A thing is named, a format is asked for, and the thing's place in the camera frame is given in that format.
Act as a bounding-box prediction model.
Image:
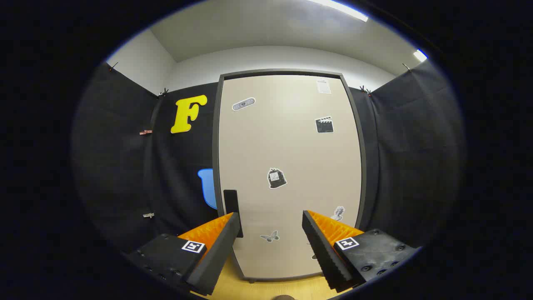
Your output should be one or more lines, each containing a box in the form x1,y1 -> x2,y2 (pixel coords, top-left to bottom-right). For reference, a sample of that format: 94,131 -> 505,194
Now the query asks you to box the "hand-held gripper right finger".
302,210 -> 419,292

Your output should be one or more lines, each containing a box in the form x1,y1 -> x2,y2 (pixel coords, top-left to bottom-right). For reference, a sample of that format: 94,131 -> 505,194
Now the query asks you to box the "grey shoe cabinet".
212,68 -> 368,285

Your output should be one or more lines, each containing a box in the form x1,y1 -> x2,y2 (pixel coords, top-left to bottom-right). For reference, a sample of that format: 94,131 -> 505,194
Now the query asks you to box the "black door handle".
224,190 -> 244,238

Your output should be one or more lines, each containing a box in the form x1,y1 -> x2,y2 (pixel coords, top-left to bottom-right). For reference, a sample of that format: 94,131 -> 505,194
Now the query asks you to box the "beige shoe cabinet door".
218,75 -> 362,280

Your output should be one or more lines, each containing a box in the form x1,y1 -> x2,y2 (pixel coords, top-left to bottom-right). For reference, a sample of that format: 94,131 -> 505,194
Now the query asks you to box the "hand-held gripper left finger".
125,212 -> 241,297

